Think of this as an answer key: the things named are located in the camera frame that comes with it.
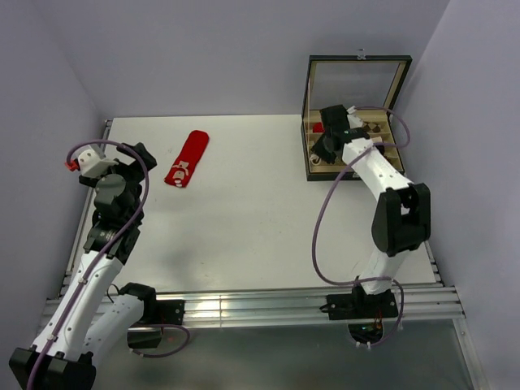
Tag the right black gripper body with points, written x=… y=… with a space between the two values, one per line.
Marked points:
x=320 y=149

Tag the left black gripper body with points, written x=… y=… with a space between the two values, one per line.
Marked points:
x=132 y=173

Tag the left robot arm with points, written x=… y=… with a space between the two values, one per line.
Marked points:
x=55 y=357

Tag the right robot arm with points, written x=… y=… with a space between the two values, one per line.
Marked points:
x=402 y=219

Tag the rolled red sock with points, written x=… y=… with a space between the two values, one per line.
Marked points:
x=318 y=128

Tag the rolled checkered sock upper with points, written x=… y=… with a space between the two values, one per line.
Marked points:
x=372 y=127

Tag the rolled checkered sock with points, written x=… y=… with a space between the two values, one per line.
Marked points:
x=390 y=160
x=372 y=127

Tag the black compartment storage box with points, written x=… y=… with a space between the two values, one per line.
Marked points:
x=359 y=90

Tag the rolled checkered sock lower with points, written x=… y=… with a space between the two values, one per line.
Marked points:
x=390 y=160

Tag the red sock white pattern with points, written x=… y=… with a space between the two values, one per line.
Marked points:
x=184 y=166

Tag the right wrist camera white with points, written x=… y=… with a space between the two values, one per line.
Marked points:
x=353 y=119

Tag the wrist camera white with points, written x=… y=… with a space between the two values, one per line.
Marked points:
x=90 y=161
x=353 y=119

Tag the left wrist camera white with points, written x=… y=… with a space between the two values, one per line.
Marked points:
x=90 y=161

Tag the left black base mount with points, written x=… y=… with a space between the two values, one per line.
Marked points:
x=163 y=324

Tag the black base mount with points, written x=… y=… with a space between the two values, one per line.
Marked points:
x=163 y=324
x=359 y=306

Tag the aluminium frame rail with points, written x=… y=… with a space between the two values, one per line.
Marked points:
x=291 y=307

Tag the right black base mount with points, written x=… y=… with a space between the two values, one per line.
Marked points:
x=359 y=306

